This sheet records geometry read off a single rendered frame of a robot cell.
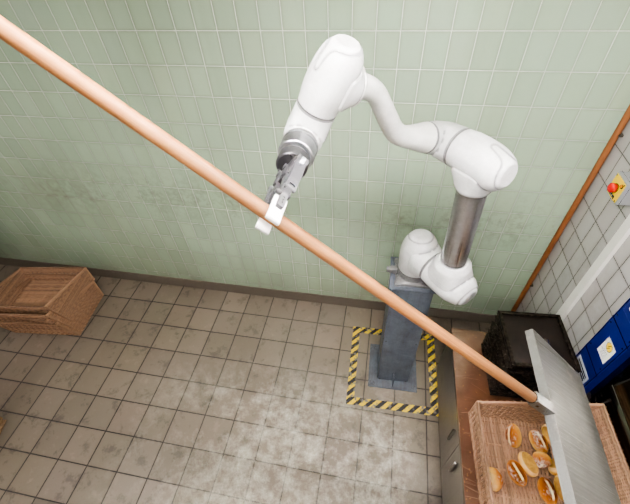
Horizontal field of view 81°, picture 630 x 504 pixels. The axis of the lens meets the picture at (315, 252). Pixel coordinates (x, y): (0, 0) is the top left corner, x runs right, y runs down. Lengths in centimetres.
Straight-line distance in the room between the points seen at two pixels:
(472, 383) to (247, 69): 190
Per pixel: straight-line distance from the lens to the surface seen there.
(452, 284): 161
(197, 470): 263
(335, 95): 88
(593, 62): 199
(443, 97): 190
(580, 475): 143
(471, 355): 105
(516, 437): 202
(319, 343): 281
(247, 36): 192
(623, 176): 196
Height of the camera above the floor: 243
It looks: 46 degrees down
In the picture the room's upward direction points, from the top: 4 degrees counter-clockwise
